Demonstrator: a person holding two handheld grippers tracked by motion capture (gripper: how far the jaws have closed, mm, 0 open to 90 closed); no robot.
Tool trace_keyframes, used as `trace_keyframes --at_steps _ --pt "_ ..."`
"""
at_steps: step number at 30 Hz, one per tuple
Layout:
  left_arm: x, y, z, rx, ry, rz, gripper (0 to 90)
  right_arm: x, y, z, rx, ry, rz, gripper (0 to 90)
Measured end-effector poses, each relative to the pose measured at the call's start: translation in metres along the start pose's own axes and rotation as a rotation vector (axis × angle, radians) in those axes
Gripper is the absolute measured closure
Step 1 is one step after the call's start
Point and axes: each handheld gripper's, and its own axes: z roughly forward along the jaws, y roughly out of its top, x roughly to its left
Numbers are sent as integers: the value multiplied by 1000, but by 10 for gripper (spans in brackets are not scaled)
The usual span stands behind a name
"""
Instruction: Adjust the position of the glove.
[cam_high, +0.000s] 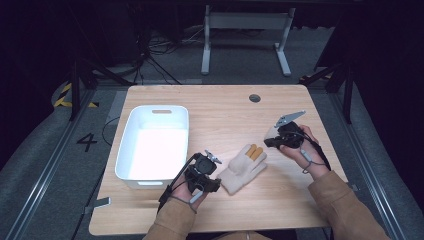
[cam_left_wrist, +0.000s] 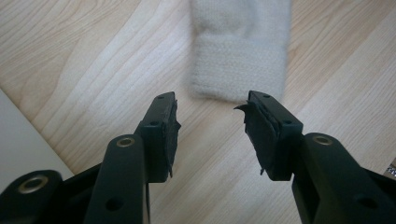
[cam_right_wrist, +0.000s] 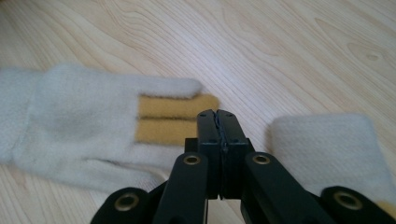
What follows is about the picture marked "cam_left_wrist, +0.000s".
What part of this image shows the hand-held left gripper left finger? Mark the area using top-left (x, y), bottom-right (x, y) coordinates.
top-left (134, 91), bottom-right (182, 184)

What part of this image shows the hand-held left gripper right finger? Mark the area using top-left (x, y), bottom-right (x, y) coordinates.
top-left (233, 90), bottom-right (304, 182)

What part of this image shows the beige knit glove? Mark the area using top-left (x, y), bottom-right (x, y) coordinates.
top-left (186, 0), bottom-right (293, 105)

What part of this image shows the white plastic bin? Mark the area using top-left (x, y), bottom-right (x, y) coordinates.
top-left (0, 89), bottom-right (75, 192)

